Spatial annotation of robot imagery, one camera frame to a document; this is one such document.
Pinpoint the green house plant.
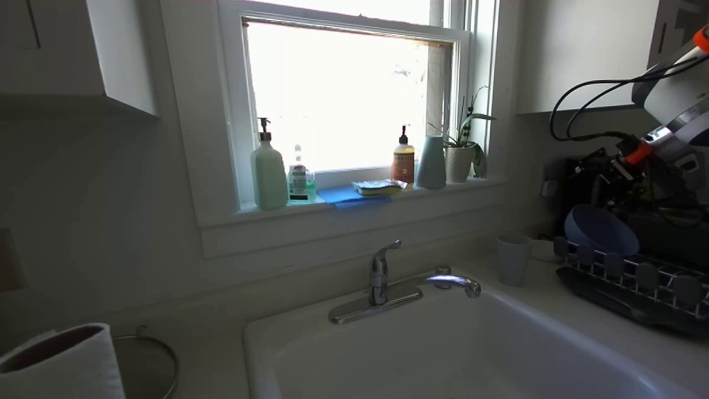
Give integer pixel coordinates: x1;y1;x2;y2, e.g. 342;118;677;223
428;85;499;181

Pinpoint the chrome sink faucet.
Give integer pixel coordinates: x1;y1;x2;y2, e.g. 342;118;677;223
325;238;484;327

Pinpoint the wrist camera with orange mount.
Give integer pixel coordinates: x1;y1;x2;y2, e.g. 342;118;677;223
617;136;659;172

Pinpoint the white-green soap pump bottle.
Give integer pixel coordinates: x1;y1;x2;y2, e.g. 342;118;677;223
248;115;292;213

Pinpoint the blue sponge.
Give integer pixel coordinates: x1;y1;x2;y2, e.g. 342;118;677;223
314;183;369;210

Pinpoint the grey-green plastic cup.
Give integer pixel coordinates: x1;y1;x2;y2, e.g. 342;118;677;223
494;233;534;291

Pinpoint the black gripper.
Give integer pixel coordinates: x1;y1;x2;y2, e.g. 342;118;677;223
578;149;646;213

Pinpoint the teal ceramic vase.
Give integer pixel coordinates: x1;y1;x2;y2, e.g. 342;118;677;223
414;133;449;192

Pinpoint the white glass-door wall cabinet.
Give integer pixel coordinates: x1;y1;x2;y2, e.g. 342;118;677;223
0;0;161;119

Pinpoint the black plate rack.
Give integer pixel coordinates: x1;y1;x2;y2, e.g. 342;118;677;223
551;233;709;343

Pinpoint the white kitchen sink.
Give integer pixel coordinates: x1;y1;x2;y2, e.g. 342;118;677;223
242;281;709;399

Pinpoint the orange soap pump bottle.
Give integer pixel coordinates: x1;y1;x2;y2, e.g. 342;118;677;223
390;122;418;188

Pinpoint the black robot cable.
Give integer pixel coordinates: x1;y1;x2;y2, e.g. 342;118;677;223
546;70;655;149

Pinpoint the small clear teal bottle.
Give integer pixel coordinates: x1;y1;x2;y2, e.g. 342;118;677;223
285;142;318;204

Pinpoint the white plant pot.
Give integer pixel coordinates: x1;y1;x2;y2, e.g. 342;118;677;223
443;142;477;187

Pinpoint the white framed window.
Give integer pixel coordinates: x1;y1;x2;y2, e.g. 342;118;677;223
214;0;506;217

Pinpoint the blue bowl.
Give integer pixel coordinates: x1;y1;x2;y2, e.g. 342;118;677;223
562;204;643;259

